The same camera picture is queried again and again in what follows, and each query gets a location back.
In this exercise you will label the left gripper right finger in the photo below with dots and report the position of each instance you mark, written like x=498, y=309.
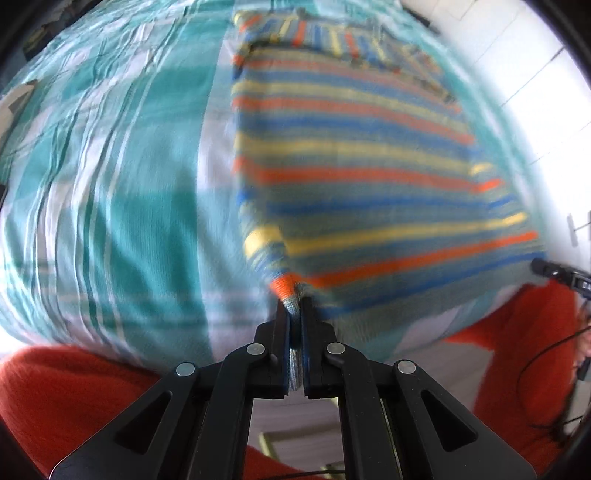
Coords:
x=397, y=422

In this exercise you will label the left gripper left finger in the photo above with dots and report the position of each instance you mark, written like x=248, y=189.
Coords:
x=194, y=422

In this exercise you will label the striped knit sweater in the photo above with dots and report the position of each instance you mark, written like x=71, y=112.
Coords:
x=367, y=180

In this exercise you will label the orange fleece clothing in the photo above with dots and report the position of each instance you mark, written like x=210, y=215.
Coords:
x=54, y=398

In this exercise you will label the green object on floor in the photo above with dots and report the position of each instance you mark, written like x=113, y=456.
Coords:
x=268, y=441

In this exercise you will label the teal checked bed cover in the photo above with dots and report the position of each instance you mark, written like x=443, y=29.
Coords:
x=119, y=227

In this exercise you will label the white wardrobe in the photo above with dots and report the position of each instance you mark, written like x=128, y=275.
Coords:
x=538, y=84

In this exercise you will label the white patterned pillow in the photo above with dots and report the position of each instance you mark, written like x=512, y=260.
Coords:
x=11, y=106

